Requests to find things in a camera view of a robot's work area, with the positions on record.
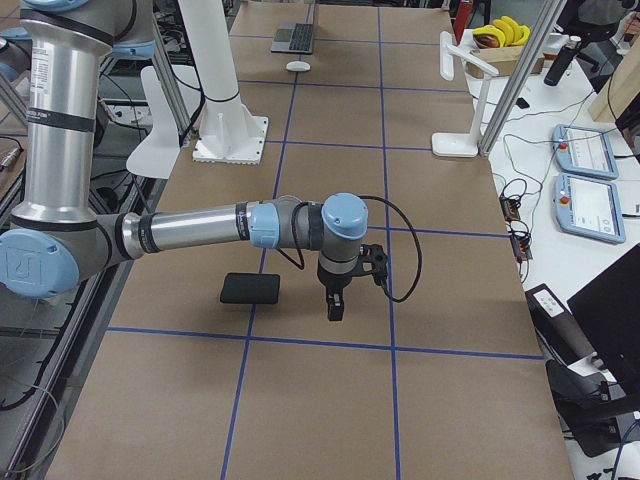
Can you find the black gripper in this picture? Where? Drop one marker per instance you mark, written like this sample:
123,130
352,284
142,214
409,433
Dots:
332,284

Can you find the aluminium frame post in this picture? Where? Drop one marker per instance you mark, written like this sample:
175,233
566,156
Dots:
545,22

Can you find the lower teach pendant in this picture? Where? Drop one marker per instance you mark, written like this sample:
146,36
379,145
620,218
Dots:
588,207

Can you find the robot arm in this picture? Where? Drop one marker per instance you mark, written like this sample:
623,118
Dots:
56,241

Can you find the black bottle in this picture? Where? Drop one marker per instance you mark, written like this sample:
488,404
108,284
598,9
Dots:
562,61

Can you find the teach pendant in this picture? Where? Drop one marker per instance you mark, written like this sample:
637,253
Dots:
584,151
588,207

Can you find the yellow bananas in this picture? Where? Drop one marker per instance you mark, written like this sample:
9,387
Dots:
501,32

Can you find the upper teach pendant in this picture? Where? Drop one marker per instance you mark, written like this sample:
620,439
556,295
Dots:
584,151

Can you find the black mouse pad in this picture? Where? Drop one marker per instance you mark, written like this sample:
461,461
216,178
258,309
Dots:
250,288

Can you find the black monitor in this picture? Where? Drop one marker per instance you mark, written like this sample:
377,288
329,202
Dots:
607,311

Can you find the white computer mouse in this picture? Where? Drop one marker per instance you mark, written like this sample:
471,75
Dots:
298,66

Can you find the grey laptop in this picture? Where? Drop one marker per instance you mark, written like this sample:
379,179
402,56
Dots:
294,38

